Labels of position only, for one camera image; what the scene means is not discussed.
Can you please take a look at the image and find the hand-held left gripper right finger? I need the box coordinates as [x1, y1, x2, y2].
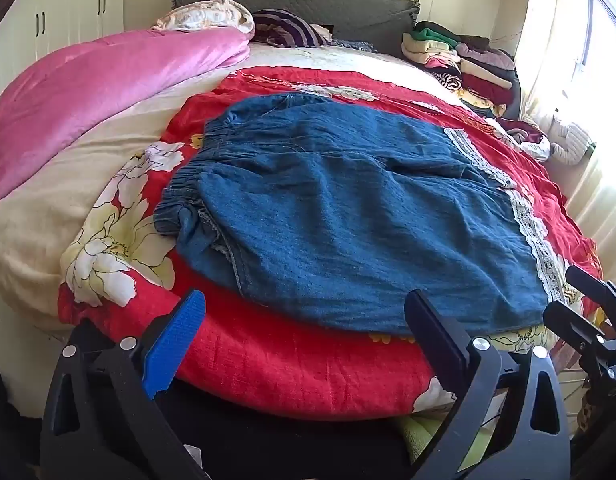
[404, 289, 571, 480]

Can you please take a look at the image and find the blue denim pants lace trim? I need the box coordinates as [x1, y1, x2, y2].
[153, 92, 568, 336]

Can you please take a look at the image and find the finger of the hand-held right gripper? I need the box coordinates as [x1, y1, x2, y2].
[542, 300, 616, 379]
[566, 264, 616, 322]

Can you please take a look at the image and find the white knitted cloth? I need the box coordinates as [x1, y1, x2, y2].
[550, 115, 597, 166]

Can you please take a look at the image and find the pile of folded clothes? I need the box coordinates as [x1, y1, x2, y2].
[402, 20, 523, 121]

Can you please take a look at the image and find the purple striped cloth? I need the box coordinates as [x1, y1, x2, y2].
[252, 8, 333, 49]

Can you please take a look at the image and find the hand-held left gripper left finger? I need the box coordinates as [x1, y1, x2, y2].
[40, 289, 211, 480]

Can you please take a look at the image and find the cream curtain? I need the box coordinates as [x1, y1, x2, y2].
[512, 0, 616, 241]

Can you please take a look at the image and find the cream floral pillow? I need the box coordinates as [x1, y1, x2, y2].
[152, 0, 256, 36]

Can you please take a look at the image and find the window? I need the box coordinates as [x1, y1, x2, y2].
[580, 0, 616, 111]

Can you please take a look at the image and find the blue patterned cloth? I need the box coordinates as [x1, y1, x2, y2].
[333, 39, 379, 54]

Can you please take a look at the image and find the cream wardrobe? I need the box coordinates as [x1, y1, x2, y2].
[0, 0, 126, 106]

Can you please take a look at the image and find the grey padded headboard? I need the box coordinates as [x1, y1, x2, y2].
[172, 0, 421, 53]

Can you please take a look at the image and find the dark red cloth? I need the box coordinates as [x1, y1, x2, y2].
[498, 119, 553, 161]

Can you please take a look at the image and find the red floral blanket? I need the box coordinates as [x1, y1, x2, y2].
[58, 66, 606, 421]

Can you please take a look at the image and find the cream bed sheet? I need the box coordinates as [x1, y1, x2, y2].
[0, 42, 488, 331]

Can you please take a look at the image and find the pink quilt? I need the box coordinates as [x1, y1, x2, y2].
[0, 27, 251, 206]

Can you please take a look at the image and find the light green cloth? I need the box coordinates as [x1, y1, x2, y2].
[395, 412, 491, 473]

